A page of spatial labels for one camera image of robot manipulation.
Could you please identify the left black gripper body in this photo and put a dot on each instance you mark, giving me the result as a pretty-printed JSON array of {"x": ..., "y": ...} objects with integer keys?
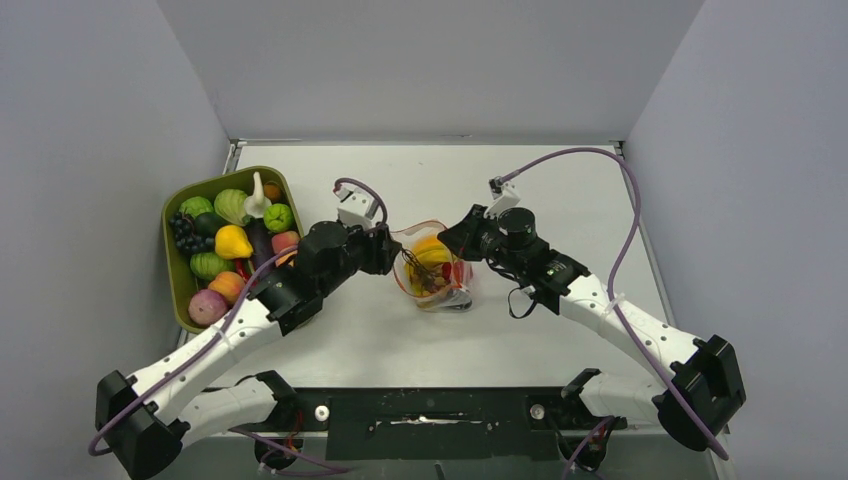
[{"x": 367, "y": 249}]

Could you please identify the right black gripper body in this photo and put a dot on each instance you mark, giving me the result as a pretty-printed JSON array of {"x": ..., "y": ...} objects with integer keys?
[{"x": 483, "y": 241}]

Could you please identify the red toy apple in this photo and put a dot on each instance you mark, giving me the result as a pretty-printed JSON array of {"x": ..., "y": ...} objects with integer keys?
[{"x": 457, "y": 273}]

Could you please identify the yellow toy banana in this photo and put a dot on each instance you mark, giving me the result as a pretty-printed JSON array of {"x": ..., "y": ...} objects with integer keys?
[{"x": 425, "y": 268}]

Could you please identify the orange toy bell pepper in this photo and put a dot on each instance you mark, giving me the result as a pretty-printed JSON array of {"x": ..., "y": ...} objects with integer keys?
[{"x": 427, "y": 243}]

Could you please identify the clear zip bag orange zipper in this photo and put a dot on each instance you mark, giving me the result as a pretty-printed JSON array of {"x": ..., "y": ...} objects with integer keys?
[{"x": 407, "y": 237}]

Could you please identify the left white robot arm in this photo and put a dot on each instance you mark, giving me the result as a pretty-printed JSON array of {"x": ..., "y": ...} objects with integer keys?
[{"x": 145, "y": 419}]

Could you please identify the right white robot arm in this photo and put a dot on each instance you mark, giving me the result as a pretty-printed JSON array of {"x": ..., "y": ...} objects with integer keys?
[{"x": 697, "y": 385}]

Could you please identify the olive green food bin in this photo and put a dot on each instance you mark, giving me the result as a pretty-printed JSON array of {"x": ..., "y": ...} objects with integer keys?
[{"x": 184, "y": 283}]

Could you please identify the pink toy peach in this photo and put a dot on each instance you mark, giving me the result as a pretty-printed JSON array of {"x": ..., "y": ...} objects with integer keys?
[{"x": 284, "y": 240}]

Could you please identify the dark purple toy eggplant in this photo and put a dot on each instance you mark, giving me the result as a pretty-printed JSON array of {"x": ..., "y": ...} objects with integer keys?
[{"x": 260, "y": 240}]

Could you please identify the small orange toy fruit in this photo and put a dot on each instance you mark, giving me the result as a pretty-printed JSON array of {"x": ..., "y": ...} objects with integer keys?
[{"x": 273, "y": 192}]

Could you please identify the white toy garlic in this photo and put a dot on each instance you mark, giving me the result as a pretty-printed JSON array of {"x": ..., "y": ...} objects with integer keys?
[{"x": 256, "y": 203}]

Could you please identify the red toy chili pepper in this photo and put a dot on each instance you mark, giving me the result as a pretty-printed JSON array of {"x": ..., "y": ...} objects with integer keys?
[{"x": 242, "y": 267}]

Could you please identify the yellow toy bell pepper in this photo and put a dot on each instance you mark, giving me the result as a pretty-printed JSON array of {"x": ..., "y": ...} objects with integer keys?
[{"x": 231, "y": 242}]

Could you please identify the peach toy fruit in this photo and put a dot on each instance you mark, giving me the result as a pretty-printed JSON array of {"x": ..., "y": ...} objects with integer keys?
[{"x": 229, "y": 285}]

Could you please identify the light green toy lettuce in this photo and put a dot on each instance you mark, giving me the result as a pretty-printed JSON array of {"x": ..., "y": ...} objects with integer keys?
[{"x": 229, "y": 205}]

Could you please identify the striped green toy melon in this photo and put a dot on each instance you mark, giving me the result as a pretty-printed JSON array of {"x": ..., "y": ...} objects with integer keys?
[{"x": 208, "y": 265}]

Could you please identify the dark green toy avocado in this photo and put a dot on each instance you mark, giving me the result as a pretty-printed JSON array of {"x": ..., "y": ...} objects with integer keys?
[{"x": 207, "y": 224}]

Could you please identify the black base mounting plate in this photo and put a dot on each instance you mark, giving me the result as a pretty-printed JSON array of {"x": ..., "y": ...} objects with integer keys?
[{"x": 434, "y": 423}]

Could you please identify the purple toy onion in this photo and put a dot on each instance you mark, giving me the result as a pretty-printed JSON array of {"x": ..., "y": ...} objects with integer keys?
[{"x": 207, "y": 307}]

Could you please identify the green toy cabbage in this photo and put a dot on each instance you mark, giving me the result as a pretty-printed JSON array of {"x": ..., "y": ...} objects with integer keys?
[{"x": 195, "y": 206}]

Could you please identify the black toy grapes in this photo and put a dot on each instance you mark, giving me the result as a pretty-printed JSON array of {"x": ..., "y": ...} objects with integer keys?
[{"x": 188, "y": 240}]

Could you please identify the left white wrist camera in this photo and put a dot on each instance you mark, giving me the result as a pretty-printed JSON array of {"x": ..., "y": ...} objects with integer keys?
[{"x": 356, "y": 208}]

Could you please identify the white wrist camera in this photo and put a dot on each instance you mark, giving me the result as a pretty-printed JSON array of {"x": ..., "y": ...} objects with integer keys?
[
  {"x": 504, "y": 197},
  {"x": 356, "y": 208}
]

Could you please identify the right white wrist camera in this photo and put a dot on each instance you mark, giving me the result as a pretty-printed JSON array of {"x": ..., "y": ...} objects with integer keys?
[{"x": 504, "y": 197}]

